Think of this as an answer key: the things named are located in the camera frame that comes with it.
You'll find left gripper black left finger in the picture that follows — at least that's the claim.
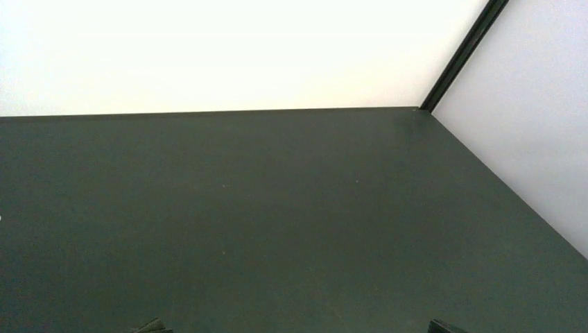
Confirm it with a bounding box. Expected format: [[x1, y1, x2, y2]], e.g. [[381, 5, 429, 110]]
[[131, 318, 173, 333]]

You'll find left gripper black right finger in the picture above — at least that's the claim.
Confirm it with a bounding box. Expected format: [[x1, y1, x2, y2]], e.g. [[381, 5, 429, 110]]
[[428, 319, 468, 333]]

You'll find black rear right frame post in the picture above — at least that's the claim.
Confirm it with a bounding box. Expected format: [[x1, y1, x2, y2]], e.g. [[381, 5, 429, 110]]
[[419, 0, 510, 113]]

